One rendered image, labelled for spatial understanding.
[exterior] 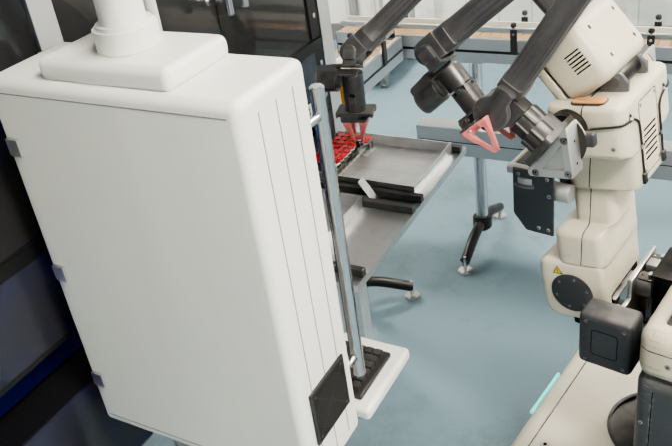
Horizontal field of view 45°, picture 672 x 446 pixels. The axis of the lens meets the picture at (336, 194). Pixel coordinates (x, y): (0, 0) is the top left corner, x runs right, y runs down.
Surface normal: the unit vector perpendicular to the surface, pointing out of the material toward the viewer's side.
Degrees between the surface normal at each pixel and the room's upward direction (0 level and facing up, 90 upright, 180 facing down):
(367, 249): 0
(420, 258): 0
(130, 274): 90
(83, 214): 90
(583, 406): 0
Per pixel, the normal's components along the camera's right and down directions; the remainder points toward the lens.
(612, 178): -0.61, 0.46
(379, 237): -0.13, -0.86
